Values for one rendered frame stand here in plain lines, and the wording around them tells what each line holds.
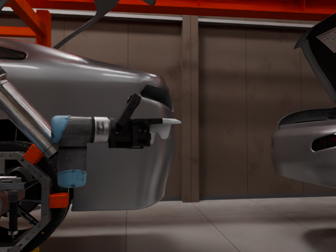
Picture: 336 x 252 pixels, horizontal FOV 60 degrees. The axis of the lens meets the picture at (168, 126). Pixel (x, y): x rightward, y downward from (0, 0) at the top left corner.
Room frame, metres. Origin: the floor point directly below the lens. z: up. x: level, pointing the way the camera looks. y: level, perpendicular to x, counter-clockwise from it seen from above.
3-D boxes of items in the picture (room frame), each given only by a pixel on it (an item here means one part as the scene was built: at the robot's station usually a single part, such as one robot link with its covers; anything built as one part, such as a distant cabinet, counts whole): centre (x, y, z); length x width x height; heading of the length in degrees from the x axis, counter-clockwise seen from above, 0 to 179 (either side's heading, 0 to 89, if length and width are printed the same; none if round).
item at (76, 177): (0.82, 0.27, 1.12); 0.11 x 0.08 x 0.11; 22
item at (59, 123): (0.80, 0.26, 1.21); 0.11 x 0.08 x 0.09; 112
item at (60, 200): (1.63, 0.60, 0.85); 0.09 x 0.08 x 0.07; 96
